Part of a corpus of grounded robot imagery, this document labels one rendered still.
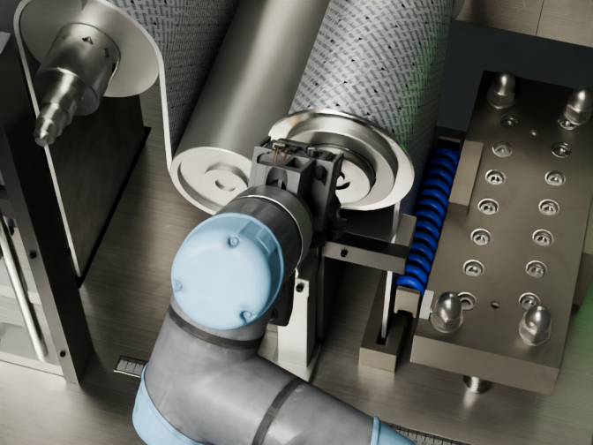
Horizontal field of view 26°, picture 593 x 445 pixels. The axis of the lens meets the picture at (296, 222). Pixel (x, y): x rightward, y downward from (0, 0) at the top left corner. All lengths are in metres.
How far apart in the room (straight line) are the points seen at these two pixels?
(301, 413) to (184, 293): 0.12
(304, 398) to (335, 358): 0.60
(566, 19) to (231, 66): 0.40
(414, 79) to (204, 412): 0.47
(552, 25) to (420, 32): 0.25
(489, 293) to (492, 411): 0.15
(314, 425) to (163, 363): 0.12
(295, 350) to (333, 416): 0.56
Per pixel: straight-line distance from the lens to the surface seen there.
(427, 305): 1.40
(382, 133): 1.20
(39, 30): 1.26
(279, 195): 1.01
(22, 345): 1.55
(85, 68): 1.20
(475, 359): 1.42
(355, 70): 1.25
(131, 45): 1.22
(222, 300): 0.90
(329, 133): 1.21
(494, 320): 1.42
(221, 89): 1.34
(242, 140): 1.29
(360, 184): 1.24
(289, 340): 1.47
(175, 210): 1.66
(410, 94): 1.27
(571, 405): 1.54
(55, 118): 1.18
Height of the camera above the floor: 2.24
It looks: 55 degrees down
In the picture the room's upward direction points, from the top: straight up
